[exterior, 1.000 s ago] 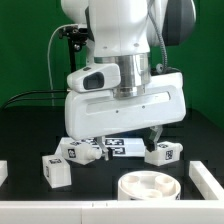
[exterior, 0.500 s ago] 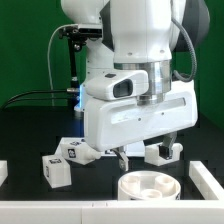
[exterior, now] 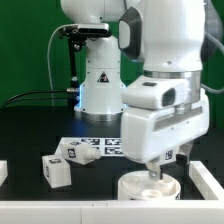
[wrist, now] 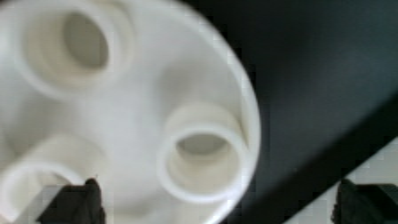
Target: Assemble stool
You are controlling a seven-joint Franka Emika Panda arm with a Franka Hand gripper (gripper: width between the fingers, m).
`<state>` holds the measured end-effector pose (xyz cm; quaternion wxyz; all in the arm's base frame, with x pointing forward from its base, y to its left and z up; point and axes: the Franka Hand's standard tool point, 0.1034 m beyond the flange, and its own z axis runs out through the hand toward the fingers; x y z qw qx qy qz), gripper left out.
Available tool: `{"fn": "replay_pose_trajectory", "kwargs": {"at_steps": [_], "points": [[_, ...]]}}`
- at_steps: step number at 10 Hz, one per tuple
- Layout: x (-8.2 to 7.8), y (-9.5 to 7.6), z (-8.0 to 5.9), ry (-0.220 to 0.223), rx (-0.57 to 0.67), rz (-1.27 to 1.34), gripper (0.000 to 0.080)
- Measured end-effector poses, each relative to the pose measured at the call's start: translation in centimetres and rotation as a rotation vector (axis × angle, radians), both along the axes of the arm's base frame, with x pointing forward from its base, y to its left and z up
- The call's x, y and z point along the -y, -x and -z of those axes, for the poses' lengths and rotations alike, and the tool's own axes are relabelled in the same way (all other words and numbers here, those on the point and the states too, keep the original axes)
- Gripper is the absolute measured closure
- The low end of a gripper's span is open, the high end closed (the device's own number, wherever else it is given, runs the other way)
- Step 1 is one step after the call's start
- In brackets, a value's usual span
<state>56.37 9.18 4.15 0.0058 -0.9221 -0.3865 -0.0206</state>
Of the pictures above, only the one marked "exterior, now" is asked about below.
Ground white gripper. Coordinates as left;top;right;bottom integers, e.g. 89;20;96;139
121;96;209;181

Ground white round stool seat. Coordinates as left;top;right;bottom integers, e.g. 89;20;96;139
118;171;181;201

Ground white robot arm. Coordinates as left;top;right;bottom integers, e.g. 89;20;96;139
60;0;222;179

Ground white marker sheet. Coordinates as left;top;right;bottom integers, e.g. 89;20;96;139
55;137;123;157

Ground white L-shaped fence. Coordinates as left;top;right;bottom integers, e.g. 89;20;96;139
0;161;224;224

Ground white left fence block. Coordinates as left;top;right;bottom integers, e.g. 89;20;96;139
0;160;8;187

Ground black cables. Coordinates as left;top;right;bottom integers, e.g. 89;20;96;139
1;87;81;110

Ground white cable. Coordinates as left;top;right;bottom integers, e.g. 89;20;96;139
46;25;73;108

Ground black camera stand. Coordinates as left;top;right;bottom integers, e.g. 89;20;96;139
59;23;112;107

